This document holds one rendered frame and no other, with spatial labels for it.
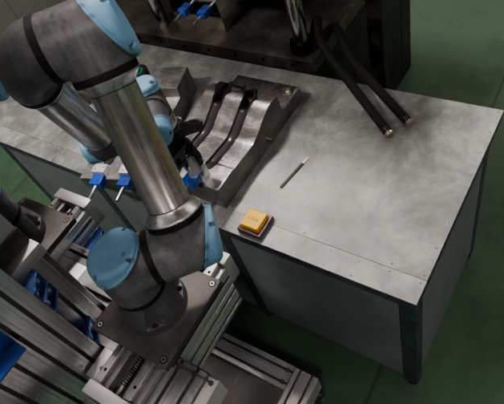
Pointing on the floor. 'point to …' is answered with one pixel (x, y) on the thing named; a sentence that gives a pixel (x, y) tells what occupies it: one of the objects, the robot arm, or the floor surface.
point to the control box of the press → (379, 41)
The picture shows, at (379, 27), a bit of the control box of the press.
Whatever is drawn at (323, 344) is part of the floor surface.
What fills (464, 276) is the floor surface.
